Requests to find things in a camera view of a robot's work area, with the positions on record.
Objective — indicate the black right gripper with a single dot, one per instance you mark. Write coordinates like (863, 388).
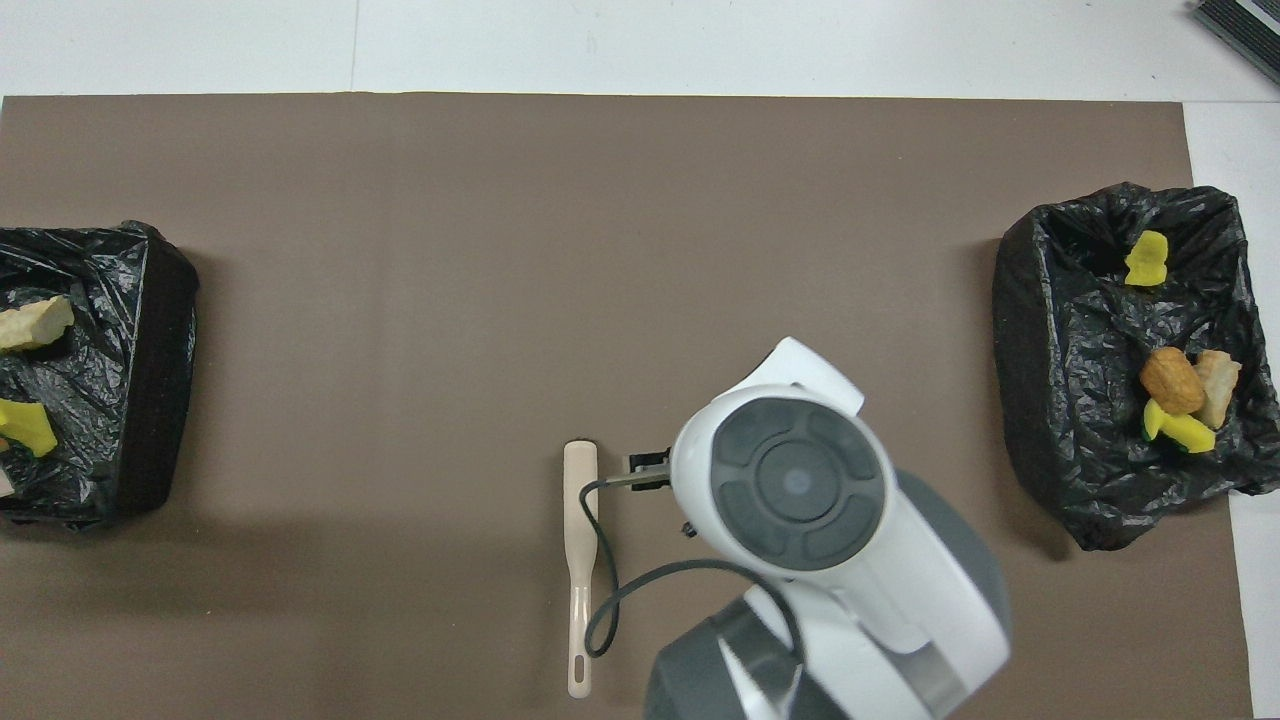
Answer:
(650, 462)

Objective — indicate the beige brush black bristles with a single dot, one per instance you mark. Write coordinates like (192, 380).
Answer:
(580, 480)

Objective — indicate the brown cracked foam nugget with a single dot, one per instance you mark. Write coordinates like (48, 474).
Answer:
(1172, 380)

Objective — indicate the notched yellow sponge piece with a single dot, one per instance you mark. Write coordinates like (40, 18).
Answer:
(1188, 432)

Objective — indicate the pale crusty foam chunk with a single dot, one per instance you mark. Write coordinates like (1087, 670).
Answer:
(35, 322)
(1220, 385)

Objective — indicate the wedge yellow sponge piece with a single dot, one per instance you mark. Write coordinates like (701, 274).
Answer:
(25, 425)

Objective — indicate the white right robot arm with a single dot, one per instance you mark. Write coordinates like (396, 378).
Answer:
(790, 480)

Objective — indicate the black bag lined bin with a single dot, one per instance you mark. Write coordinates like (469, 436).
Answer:
(1070, 400)
(120, 400)

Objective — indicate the brown table mat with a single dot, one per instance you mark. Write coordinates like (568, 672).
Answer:
(500, 250)

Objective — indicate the small yellow sponge scrap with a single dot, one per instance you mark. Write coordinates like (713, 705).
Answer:
(1146, 260)

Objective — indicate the dark ribbed device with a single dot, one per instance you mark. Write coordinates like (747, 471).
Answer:
(1245, 20)

